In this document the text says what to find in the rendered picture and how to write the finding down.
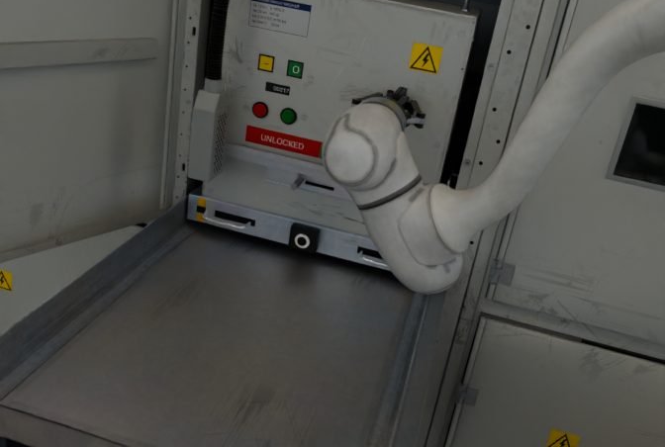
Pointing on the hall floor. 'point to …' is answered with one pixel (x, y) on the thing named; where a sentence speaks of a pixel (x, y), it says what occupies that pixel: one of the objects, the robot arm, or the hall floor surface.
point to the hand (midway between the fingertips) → (399, 98)
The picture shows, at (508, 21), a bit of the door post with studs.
